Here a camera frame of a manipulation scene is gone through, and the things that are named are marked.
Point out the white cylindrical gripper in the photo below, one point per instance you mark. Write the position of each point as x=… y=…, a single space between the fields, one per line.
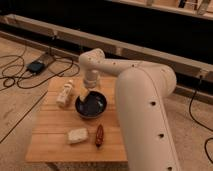
x=90 y=80

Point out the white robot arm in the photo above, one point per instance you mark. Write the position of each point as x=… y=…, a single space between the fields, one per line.
x=140 y=89

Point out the white eraser block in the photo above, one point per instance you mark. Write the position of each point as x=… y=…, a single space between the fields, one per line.
x=77 y=135

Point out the dark blue bowl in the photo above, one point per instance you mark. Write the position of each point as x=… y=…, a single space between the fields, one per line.
x=93 y=106

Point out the white plastic bottle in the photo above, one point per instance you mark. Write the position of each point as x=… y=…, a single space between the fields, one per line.
x=64 y=96

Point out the wooden table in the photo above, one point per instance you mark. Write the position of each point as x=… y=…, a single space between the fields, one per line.
x=49 y=140

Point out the brown red oblong object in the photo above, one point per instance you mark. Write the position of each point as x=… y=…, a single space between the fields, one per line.
x=99 y=136

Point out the black power adapter box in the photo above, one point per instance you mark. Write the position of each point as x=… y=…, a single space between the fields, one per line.
x=35 y=67

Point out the wooden rail frame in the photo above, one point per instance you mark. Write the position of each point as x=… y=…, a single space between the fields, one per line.
x=68 y=41

